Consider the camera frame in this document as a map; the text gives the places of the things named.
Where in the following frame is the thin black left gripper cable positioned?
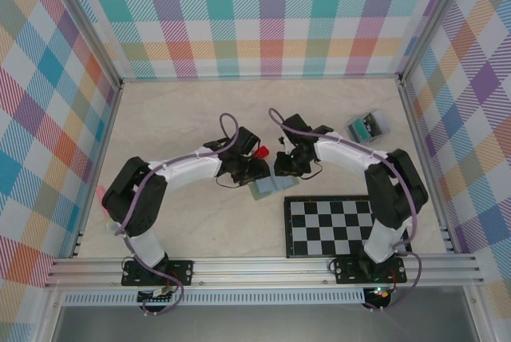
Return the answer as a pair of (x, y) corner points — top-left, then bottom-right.
(214, 173), (241, 189)

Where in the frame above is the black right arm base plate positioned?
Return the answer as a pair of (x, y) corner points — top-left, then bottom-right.
(334, 256), (408, 285)

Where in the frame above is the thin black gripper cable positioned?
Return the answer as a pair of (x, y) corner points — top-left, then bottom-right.
(214, 173), (241, 189)
(301, 156), (323, 181)

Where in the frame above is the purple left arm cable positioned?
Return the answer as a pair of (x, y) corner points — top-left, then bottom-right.
(117, 113), (249, 316)

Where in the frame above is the thin black right gripper cable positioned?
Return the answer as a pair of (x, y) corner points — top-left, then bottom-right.
(301, 156), (323, 181)

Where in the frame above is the aluminium triple-slot frame rail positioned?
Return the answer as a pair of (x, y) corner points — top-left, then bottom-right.
(43, 256), (485, 289)

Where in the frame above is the small green circuit board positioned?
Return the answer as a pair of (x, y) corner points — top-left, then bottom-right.
(137, 288), (176, 303)

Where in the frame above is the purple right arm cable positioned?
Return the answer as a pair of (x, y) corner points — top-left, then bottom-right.
(267, 107), (423, 313)

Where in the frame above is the green card holder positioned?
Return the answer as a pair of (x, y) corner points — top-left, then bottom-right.
(247, 176), (301, 202)

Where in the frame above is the dark patterned credit card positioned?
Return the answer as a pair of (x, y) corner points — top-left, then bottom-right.
(361, 113), (379, 136)

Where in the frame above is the round black LED board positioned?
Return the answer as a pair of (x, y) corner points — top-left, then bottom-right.
(365, 285), (394, 304)

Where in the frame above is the pink toy microphone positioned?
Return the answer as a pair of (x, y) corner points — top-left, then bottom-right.
(97, 185), (121, 235)

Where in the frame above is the thin aluminium frame rail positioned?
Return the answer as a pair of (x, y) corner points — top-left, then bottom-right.
(119, 73), (402, 82)

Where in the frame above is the aluminium frame post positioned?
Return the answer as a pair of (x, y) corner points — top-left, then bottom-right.
(398, 0), (476, 83)
(38, 0), (124, 87)

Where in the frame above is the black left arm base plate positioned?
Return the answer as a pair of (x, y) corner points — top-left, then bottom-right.
(121, 260), (196, 287)

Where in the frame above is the perforated grey cable duct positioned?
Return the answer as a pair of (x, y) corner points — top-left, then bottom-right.
(63, 292), (366, 306)

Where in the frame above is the black and white chessboard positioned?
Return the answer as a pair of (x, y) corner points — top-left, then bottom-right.
(282, 194), (412, 258)

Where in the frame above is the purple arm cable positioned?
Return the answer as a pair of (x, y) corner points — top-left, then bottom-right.
(117, 113), (249, 316)
(267, 107), (423, 313)

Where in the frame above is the aluminium side rail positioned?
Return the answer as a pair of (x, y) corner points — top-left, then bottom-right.
(70, 81), (124, 259)
(398, 78), (457, 254)

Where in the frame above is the grey metal shelf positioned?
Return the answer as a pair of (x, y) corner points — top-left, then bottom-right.
(51, 304), (480, 342)

